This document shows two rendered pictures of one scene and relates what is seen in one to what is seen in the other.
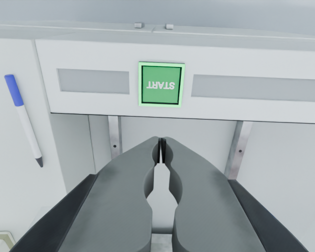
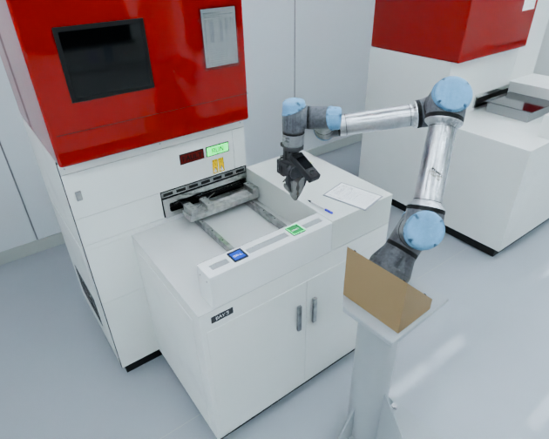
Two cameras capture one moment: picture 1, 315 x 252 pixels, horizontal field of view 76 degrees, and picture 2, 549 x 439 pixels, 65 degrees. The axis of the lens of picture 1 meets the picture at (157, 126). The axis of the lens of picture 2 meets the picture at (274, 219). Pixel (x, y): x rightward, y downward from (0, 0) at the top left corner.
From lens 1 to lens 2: 1.48 m
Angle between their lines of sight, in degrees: 38
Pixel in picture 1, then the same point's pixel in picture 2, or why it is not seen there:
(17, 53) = (333, 218)
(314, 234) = (109, 256)
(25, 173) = (310, 197)
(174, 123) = not seen: hidden behind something
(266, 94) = (264, 243)
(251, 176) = (209, 250)
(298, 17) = not seen: outside the picture
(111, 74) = (309, 226)
